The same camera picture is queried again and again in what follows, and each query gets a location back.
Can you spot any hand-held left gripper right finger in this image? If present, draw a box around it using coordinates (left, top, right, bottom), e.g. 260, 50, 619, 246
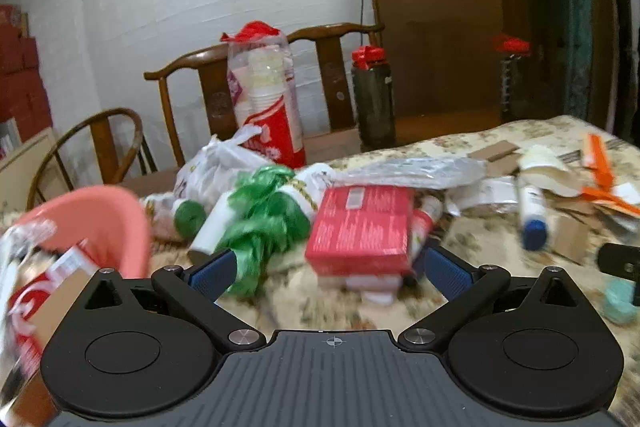
397, 244, 578, 353

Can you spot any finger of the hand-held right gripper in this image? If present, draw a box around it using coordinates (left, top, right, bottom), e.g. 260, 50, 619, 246
597, 243, 640, 280

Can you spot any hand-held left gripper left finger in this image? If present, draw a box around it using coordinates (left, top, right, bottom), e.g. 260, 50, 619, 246
82, 249, 266, 353

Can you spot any clear plastic bag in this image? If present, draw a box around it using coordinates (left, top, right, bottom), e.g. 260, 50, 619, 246
329, 156, 489, 198

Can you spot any pink plastic basin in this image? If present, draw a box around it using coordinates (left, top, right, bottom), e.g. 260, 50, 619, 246
15, 186, 153, 280

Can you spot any white plastic spoon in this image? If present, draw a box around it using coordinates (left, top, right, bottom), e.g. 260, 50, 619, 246
517, 144, 584, 198

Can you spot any floral cloth desktop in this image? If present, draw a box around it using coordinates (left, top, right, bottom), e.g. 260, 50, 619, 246
0, 114, 640, 427

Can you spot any teal small box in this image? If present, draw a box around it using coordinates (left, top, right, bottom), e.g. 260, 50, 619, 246
602, 279, 640, 326

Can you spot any red white tube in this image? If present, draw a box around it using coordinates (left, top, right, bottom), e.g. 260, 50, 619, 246
409, 194, 446, 259

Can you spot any brown cardboard piece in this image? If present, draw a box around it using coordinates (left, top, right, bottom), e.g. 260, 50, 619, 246
547, 206, 592, 266
467, 140, 519, 164

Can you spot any green round lid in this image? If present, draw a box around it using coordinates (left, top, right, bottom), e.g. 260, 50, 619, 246
172, 201, 207, 236

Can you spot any orange strip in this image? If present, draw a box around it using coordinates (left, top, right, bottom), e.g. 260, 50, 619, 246
580, 133, 617, 188
579, 186, 640, 219

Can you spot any green plastic bag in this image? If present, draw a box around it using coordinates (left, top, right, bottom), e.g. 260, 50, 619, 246
215, 166, 314, 298

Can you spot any white flat box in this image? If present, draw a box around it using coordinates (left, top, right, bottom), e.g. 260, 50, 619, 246
320, 273, 404, 306

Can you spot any white tube with blue cap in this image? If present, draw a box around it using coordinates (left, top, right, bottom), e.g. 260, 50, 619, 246
517, 184, 551, 252

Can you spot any red cardboard box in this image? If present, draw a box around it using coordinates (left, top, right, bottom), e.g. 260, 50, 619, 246
305, 186, 416, 277

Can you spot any white plastic bag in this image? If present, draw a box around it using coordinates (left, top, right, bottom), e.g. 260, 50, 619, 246
174, 126, 282, 208

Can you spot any bagged stack of paper cups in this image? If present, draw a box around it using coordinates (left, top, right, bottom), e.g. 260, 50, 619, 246
221, 21, 307, 170

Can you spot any round-back wooden chair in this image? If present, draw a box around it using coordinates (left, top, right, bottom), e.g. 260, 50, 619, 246
27, 107, 159, 210

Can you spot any red white snack packet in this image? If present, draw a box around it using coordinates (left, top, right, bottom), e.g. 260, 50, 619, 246
0, 246, 102, 360

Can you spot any dark bottle with red cap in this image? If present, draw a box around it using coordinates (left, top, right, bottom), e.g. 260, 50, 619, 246
350, 45, 397, 148
492, 34, 534, 126

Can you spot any white low cabinet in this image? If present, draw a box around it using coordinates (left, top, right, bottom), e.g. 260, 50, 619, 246
0, 127, 61, 214

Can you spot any straight-back wooden chair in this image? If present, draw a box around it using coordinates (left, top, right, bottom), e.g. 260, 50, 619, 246
143, 23, 386, 168

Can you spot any teal hanging cloth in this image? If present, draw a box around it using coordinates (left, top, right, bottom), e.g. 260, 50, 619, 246
541, 0, 595, 118

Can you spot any wooden wardrobe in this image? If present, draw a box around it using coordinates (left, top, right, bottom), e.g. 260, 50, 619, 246
357, 0, 621, 120

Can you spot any stack of red boxes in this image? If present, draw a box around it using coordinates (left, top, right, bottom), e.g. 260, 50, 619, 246
0, 4, 54, 144

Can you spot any white bottle with gold cord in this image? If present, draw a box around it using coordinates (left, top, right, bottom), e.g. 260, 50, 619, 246
277, 162, 334, 214

